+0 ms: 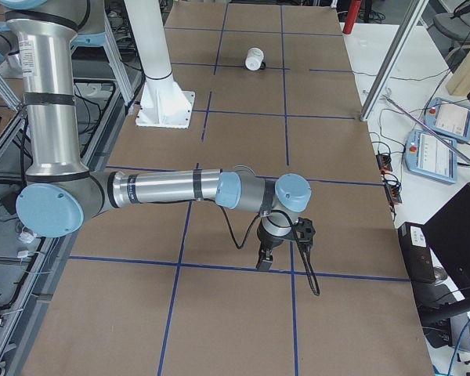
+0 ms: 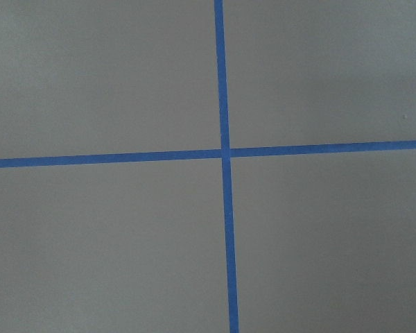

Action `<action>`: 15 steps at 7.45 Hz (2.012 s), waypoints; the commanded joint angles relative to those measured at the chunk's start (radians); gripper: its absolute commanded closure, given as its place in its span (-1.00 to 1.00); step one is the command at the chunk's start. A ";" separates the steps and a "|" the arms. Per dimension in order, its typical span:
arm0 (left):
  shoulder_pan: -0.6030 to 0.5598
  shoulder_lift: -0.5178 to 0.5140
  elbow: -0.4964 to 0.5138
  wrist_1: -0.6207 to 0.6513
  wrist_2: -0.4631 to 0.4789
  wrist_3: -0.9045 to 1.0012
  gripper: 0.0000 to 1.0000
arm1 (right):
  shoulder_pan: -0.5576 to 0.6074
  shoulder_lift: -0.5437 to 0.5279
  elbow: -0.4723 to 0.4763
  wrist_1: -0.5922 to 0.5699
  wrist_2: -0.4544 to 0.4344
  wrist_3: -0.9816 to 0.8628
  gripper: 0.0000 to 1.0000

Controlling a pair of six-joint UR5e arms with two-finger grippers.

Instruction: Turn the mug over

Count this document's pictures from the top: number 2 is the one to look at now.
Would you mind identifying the crossing blue tape strip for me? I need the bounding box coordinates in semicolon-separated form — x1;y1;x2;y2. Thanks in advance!
0;140;416;169

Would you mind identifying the long blue tape strip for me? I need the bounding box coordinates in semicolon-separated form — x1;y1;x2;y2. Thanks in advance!
214;0;239;332

